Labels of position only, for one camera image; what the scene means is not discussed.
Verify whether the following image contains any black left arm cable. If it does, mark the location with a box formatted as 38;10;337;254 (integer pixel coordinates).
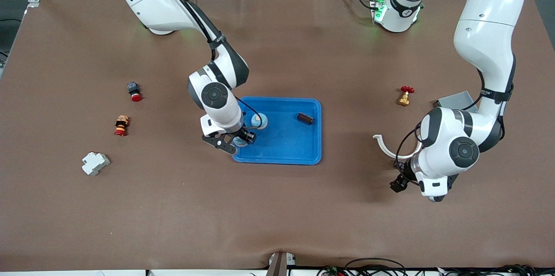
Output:
395;66;488;183

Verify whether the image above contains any blue plastic tray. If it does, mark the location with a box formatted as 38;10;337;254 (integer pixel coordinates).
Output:
231;96;323;166

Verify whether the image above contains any red push button black body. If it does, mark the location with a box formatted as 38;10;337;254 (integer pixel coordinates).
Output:
127;81;143;102

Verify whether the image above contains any black cable bundle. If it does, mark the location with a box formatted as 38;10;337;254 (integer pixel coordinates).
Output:
317;258;555;276

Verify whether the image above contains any brass valve with red handle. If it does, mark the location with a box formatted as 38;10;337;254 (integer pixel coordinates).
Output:
396;86;415;107

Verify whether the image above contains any brown table mat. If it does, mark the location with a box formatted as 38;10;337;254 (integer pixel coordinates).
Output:
0;0;555;272

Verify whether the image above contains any white circuit breaker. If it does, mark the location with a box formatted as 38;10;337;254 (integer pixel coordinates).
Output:
82;151;111;176

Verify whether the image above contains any white half-ring bracket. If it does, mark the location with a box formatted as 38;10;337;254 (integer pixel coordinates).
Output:
372;134;423;159

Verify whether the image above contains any red and yellow emergency button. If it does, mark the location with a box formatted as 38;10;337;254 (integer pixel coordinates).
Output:
114;115;130;137

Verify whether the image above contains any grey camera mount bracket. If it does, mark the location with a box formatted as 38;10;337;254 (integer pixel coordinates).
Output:
267;252;296;276

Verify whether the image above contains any grey metal box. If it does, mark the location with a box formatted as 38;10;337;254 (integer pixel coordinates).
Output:
434;91;477;110

